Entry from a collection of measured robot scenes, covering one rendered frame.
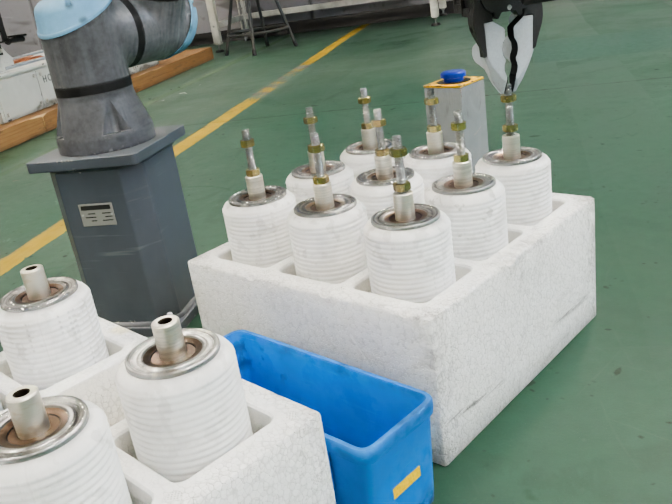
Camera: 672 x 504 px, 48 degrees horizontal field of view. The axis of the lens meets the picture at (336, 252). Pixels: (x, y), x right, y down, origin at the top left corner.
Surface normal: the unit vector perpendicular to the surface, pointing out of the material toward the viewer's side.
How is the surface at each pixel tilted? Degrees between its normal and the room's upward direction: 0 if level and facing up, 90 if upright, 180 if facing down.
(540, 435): 0
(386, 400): 88
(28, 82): 90
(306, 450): 90
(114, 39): 92
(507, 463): 0
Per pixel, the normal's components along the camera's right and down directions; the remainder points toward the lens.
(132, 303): -0.21, 0.39
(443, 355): 0.75, 0.15
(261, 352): -0.67, 0.33
